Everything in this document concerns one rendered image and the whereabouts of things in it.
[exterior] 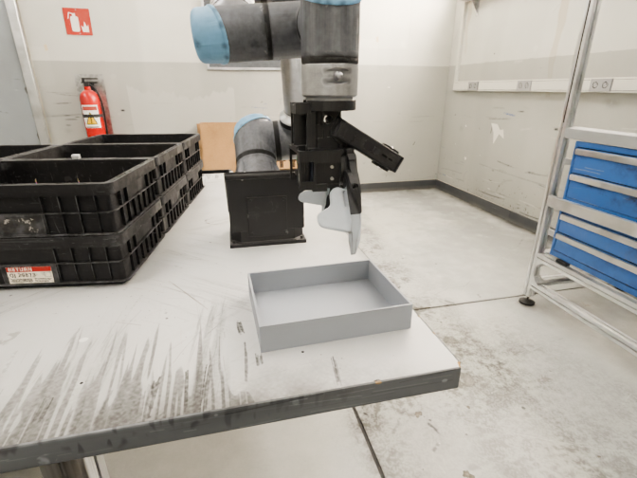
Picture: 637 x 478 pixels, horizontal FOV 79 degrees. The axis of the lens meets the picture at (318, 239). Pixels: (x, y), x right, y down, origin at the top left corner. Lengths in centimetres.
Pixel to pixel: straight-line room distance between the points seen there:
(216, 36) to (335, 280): 52
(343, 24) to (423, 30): 408
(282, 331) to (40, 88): 389
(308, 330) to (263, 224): 46
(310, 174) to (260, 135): 62
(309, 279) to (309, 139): 39
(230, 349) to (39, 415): 26
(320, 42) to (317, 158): 14
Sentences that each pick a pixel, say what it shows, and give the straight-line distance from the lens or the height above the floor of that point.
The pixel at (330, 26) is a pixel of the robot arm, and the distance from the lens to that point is 52.
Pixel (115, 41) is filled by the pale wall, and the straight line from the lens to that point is 418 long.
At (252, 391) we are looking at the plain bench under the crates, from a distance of 61.
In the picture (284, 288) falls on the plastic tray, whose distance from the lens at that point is 84.
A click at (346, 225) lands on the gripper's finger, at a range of 52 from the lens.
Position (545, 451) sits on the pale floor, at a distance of 162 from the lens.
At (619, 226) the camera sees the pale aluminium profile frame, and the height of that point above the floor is 59.
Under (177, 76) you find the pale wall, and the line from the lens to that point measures 409.
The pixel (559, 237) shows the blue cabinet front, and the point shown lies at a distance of 222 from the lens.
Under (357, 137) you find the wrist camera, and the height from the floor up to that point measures 104.
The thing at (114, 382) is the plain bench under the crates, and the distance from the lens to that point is 68.
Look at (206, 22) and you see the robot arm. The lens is 62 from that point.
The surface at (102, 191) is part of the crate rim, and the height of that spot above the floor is 91.
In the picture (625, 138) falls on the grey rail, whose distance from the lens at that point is 199.
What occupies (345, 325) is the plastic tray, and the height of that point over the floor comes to 73.
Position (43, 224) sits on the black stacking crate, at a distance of 96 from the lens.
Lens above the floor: 111
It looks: 21 degrees down
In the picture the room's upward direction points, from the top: straight up
